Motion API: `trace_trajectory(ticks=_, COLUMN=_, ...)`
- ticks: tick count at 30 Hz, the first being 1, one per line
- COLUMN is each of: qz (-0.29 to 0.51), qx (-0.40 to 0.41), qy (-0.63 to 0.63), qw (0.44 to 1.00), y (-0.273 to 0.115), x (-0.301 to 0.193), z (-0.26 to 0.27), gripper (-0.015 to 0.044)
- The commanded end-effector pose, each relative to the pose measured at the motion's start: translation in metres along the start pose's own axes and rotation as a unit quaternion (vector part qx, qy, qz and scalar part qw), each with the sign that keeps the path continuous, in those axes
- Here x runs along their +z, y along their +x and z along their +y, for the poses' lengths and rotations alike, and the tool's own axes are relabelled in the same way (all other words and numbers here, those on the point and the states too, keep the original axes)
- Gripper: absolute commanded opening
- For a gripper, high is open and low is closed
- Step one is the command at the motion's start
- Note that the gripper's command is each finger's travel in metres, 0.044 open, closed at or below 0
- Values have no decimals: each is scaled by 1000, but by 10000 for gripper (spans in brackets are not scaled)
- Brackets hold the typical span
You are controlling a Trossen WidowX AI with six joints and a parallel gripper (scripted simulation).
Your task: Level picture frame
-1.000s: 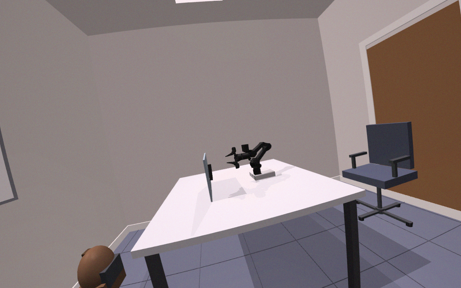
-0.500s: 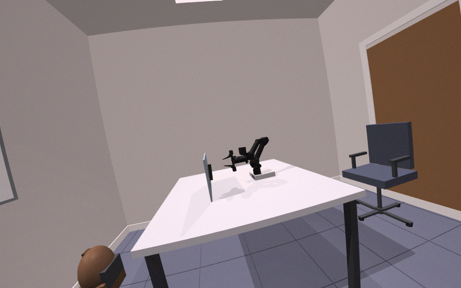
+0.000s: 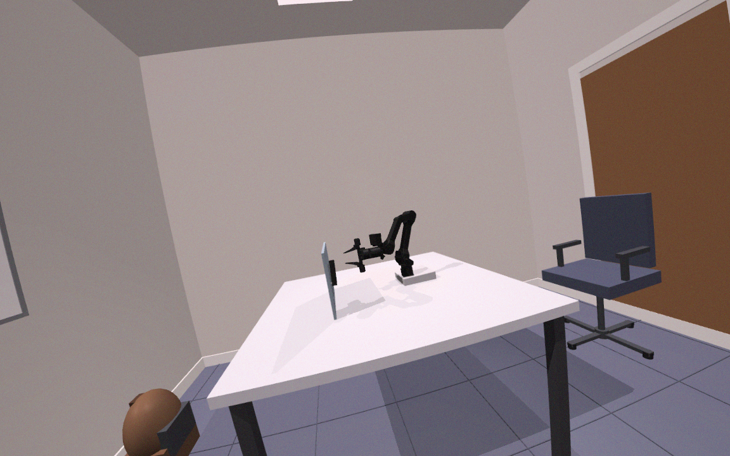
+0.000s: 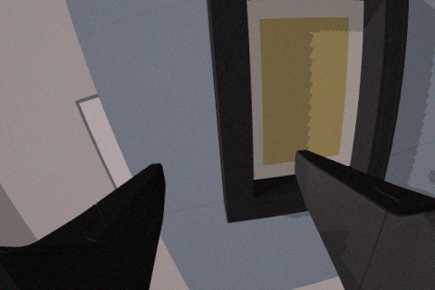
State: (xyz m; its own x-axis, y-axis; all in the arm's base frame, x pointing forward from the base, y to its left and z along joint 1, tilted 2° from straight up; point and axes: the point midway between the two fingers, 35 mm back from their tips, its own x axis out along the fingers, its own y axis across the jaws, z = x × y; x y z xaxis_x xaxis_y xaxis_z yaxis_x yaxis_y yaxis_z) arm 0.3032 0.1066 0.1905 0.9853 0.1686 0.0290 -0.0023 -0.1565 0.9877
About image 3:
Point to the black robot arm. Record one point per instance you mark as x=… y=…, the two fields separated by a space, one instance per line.
x=387 y=247

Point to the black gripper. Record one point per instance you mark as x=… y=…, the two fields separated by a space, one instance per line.
x=365 y=254

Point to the black picture frame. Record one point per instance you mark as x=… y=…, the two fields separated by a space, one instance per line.
x=333 y=273

